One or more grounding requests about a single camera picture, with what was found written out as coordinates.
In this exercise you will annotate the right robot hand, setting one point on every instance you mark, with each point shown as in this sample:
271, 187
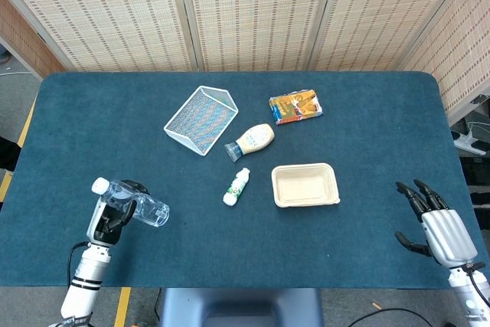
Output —
448, 231

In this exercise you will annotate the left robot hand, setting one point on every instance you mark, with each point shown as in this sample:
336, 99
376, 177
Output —
105, 229

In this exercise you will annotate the transparent plastic water bottle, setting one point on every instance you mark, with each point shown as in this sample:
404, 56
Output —
151, 210

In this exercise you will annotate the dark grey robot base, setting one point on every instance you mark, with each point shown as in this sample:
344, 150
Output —
241, 308

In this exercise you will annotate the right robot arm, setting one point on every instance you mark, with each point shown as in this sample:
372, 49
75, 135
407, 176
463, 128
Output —
471, 298

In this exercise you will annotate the small white green bottle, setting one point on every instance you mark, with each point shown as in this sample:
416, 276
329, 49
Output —
237, 187

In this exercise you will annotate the beige sauce squeeze bottle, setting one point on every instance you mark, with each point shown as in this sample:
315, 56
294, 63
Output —
254, 137

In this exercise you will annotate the white power strip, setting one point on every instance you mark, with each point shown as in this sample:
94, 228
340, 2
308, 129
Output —
469, 145

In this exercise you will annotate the teal felt table cloth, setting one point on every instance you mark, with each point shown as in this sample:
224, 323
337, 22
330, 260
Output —
229, 246

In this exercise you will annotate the beige plastic food container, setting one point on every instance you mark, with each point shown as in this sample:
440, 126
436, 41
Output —
302, 185

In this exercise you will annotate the yellow colourful snack packet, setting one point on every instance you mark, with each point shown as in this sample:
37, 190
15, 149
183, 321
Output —
296, 106

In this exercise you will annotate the woven bamboo folding screen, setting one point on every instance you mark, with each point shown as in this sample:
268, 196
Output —
260, 17

